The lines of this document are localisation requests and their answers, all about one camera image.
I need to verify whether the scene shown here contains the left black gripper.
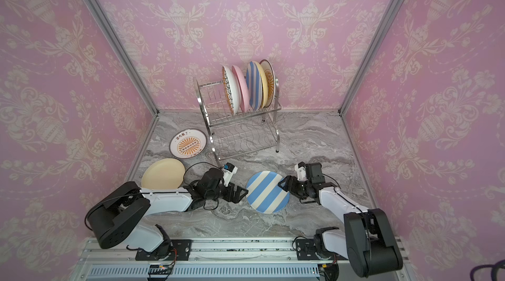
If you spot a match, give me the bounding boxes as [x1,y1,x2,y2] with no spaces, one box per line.
[206,181,251,204]

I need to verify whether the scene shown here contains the blue striped plate back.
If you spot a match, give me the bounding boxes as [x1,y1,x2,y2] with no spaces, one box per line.
[246,171,290,214]

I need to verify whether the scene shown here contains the blue striped plate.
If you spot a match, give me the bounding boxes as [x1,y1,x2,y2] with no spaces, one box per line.
[246,61,263,111]
[246,171,290,214]

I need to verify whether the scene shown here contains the pink plate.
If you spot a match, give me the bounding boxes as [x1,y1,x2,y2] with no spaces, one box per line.
[231,65,250,113]

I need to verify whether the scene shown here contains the blue striped plate front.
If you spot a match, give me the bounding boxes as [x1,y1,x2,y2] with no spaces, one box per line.
[246,61,263,111]

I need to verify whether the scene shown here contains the yellow bear plate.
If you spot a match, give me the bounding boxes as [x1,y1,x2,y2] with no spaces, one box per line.
[253,61,268,109]

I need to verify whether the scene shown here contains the scale pattern plate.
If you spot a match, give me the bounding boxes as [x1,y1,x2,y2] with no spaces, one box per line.
[222,65,241,115]

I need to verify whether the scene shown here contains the sunburst plate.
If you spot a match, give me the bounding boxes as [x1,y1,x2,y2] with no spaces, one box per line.
[169,129,207,160]
[260,60,276,108]

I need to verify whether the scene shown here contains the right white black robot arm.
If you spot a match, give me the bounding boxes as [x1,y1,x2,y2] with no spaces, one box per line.
[277,162,403,278]

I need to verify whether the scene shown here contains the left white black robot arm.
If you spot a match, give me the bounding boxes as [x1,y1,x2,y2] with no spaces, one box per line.
[84,164,249,253]

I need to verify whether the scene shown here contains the steel two-tier dish rack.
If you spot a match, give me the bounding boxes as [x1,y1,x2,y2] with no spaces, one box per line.
[193,79,282,165]

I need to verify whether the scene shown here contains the cream plate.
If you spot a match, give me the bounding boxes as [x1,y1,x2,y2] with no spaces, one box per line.
[142,158,185,190]

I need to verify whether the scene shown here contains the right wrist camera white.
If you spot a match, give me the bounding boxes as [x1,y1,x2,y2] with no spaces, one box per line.
[295,161,307,182]

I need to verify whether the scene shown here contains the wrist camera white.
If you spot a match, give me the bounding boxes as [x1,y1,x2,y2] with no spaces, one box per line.
[295,161,307,182]
[222,163,238,187]

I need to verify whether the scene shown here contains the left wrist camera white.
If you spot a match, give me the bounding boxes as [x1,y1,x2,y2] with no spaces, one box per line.
[222,163,238,187]

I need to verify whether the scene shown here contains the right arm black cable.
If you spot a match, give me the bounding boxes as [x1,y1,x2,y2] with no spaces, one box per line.
[323,173,373,266]

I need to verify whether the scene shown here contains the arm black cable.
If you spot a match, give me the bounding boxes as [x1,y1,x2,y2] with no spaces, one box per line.
[323,173,373,266]
[182,161,222,211]

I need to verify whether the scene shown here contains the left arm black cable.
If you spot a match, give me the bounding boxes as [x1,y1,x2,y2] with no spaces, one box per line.
[182,161,222,211]

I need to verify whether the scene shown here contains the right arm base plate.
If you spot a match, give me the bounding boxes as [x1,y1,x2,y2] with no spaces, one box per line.
[292,236,327,261]

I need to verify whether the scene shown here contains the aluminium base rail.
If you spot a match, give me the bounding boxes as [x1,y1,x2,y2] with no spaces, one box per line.
[68,236,415,281]

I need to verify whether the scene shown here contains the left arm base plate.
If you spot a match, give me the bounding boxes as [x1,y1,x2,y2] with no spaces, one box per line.
[135,239,193,261]

